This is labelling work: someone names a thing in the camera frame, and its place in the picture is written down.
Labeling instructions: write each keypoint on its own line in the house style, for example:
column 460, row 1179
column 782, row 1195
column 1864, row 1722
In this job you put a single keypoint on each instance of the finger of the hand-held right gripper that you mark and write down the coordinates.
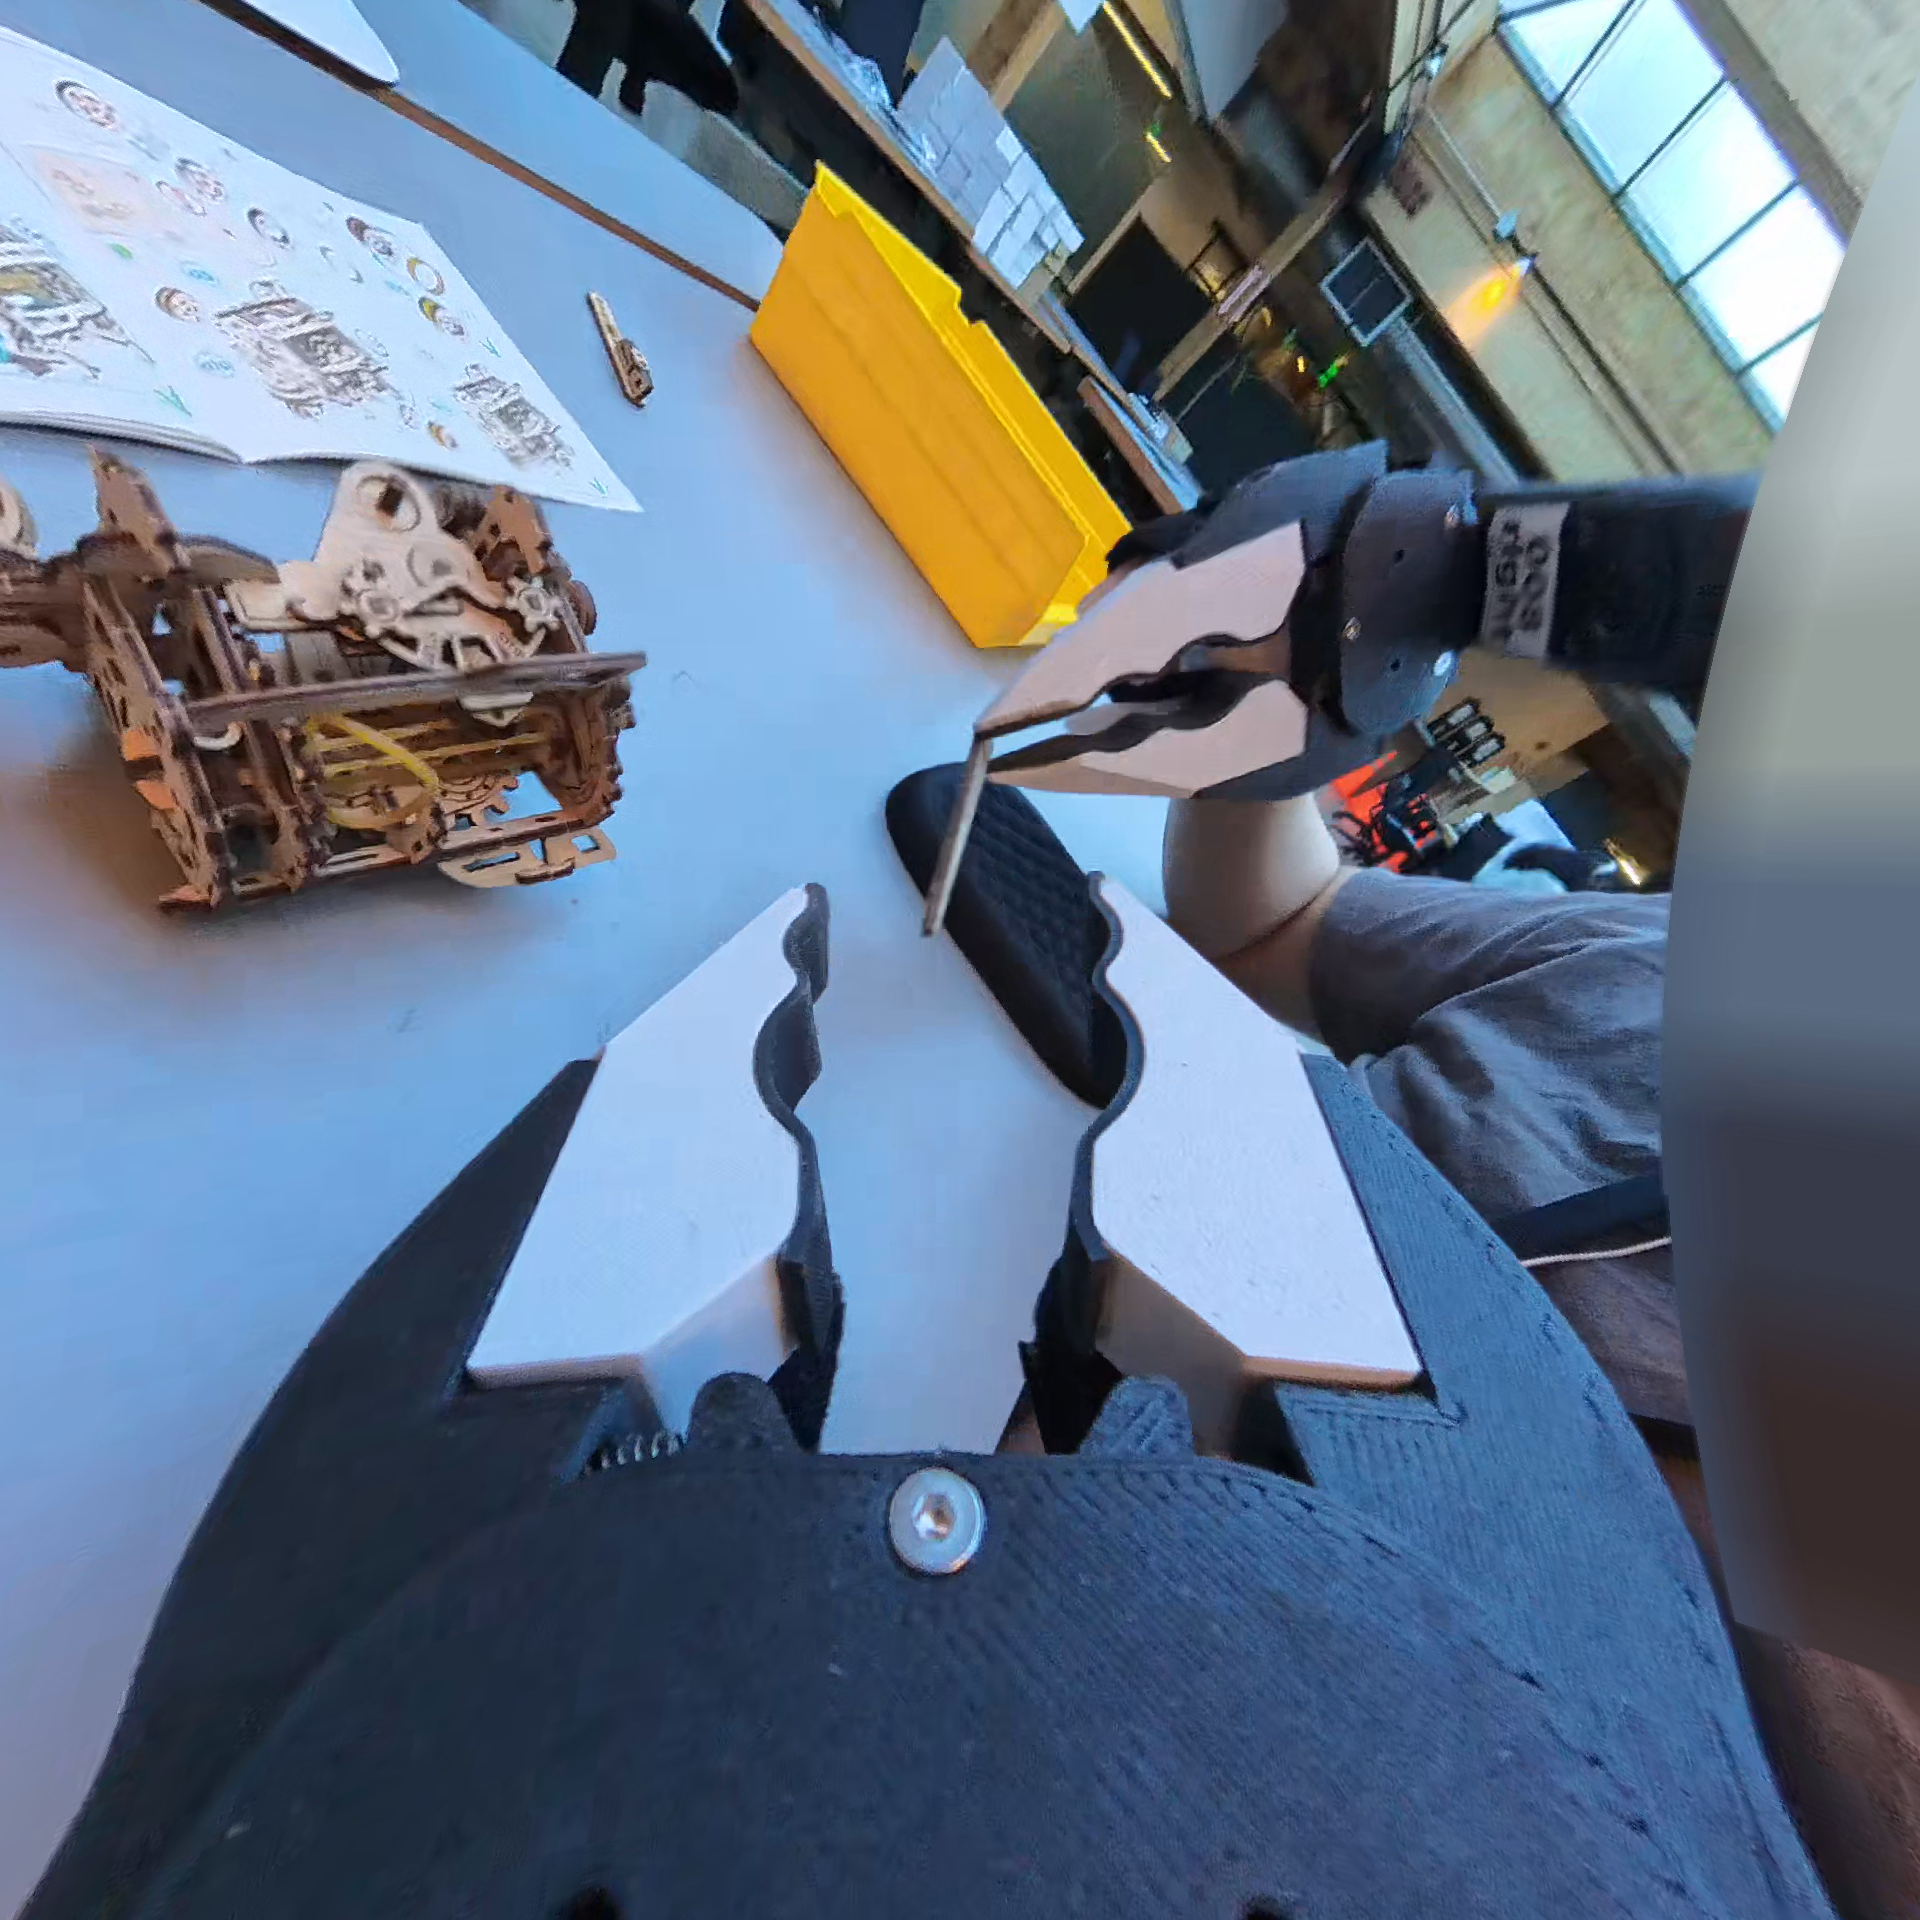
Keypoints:
column 1200, row 758
column 1185, row 615

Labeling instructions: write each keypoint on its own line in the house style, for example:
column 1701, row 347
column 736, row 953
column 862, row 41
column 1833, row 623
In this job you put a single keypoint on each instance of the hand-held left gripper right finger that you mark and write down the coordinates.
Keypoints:
column 1245, row 1186

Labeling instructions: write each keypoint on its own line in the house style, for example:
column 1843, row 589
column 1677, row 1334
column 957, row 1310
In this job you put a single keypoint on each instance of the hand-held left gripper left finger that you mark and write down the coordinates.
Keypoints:
column 661, row 1186

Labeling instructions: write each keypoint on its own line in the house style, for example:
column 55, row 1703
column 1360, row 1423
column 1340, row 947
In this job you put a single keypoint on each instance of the thin wooden stick part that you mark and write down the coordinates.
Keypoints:
column 957, row 834

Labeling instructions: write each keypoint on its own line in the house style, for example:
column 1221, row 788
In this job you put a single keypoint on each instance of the wooden mechanical model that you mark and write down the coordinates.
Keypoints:
column 375, row 601

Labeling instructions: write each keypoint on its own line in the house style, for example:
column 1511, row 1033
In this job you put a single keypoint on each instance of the person's right forearm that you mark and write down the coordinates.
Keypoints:
column 1245, row 886

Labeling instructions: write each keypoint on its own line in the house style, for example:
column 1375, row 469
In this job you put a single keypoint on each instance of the black padded wrist rest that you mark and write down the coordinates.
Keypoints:
column 1036, row 932

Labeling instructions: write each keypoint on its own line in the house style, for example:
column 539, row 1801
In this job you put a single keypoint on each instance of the person's grey shirt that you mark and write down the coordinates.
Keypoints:
column 1501, row 1020

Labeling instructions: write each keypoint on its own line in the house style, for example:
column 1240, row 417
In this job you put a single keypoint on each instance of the yellow plastic bin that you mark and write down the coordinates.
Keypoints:
column 931, row 421

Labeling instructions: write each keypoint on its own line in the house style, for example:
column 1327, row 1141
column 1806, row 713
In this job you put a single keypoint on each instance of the stack of white boxes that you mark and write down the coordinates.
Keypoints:
column 991, row 166

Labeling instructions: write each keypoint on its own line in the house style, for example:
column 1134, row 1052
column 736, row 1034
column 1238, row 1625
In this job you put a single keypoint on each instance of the large window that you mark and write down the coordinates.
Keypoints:
column 1694, row 182

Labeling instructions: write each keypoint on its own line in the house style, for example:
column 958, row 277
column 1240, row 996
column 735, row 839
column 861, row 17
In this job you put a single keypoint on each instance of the small wooden key part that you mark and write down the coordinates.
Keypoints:
column 617, row 349

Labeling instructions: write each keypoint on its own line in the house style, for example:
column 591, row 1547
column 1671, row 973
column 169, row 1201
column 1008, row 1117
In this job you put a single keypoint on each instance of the illustrated instruction booklet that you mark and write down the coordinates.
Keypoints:
column 150, row 347

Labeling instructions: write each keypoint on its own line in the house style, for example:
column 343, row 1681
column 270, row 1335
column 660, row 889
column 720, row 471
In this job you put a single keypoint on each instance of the wall ventilation unit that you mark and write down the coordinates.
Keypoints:
column 1366, row 293

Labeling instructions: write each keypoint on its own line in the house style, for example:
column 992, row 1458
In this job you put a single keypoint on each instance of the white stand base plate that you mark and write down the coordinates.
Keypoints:
column 329, row 28

